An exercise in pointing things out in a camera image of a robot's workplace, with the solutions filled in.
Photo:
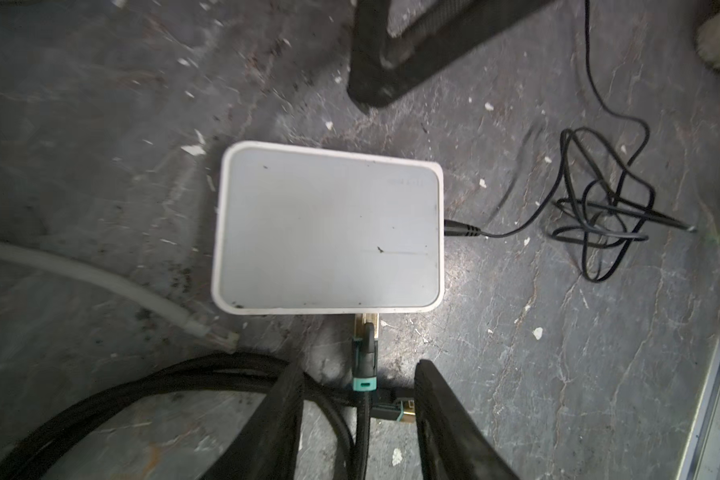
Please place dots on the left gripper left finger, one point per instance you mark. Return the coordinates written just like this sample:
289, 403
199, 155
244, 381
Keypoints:
267, 446

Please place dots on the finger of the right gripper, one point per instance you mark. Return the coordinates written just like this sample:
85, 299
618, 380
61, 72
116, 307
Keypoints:
383, 68

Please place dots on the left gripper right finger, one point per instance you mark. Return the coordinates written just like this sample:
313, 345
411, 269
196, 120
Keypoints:
451, 446

